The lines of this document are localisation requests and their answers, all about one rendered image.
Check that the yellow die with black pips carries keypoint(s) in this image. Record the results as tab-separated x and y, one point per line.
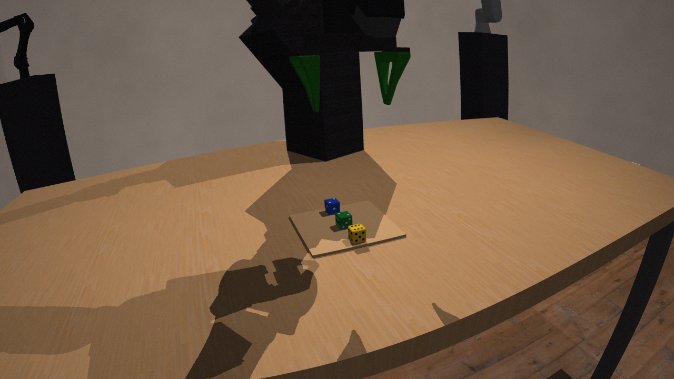
357	233

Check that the blue die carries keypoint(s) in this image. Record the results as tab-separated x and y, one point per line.
332	206

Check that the dark green die with grey pips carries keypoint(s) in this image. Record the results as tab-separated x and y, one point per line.
343	220

